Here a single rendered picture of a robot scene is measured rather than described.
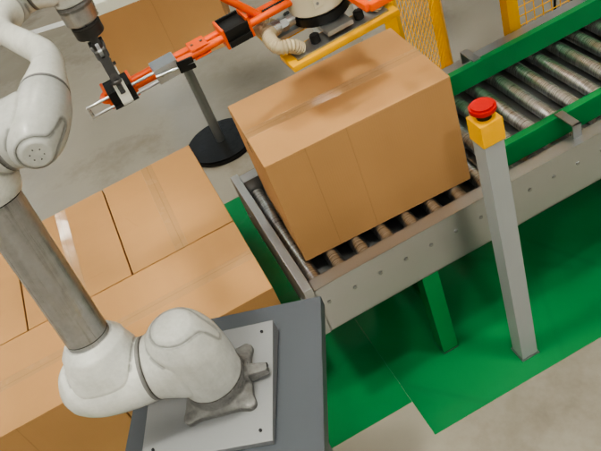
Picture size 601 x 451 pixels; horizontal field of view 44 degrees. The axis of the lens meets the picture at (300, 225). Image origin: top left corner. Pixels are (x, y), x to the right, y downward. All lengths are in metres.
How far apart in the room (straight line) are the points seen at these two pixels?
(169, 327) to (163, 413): 0.31
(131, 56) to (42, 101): 2.14
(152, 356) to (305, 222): 0.79
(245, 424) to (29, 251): 0.63
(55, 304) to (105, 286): 1.05
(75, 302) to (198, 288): 0.88
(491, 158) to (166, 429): 1.06
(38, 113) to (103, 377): 0.60
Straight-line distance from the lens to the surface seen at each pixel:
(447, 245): 2.35
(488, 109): 1.90
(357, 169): 2.22
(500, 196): 2.08
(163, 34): 3.51
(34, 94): 1.46
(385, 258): 2.24
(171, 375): 1.66
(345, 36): 2.08
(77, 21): 1.94
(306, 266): 2.34
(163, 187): 2.96
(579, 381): 2.58
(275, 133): 2.21
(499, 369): 2.63
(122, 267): 2.70
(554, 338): 2.68
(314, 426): 1.73
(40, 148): 1.41
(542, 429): 2.50
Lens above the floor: 2.15
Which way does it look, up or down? 40 degrees down
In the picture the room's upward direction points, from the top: 23 degrees counter-clockwise
